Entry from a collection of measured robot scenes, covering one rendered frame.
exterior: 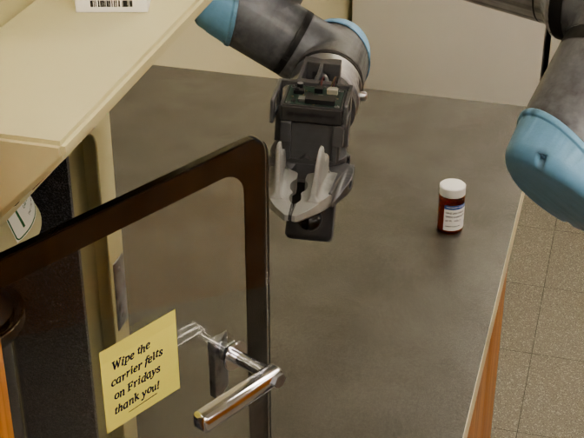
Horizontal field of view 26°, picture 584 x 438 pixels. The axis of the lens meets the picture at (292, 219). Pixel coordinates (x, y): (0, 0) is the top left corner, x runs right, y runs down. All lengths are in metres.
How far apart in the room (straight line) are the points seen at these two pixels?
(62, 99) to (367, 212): 1.06
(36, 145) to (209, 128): 1.31
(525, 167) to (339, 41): 0.30
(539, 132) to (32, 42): 0.46
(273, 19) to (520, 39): 2.69
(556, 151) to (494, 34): 2.89
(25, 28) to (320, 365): 0.72
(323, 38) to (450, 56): 2.71
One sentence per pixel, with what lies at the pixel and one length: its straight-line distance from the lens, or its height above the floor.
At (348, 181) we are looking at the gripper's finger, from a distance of 1.15.
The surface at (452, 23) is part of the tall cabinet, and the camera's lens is 3.98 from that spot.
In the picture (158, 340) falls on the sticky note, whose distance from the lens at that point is 0.98.
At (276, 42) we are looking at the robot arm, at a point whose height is 1.33.
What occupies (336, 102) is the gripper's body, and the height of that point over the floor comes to 1.34.
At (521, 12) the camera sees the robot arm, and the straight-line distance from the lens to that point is 1.23.
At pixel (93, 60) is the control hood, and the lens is 0.82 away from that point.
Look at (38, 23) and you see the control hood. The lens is 0.88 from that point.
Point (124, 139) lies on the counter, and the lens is 2.00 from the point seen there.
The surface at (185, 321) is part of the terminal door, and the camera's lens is 0.99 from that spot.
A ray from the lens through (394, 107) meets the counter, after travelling 2.09.
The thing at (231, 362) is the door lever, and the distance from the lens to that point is 1.05.
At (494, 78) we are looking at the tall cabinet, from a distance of 4.03.
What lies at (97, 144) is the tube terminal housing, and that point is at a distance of 1.06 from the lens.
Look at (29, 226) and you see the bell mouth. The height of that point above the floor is 1.33.
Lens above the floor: 1.82
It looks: 30 degrees down
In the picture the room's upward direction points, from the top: straight up
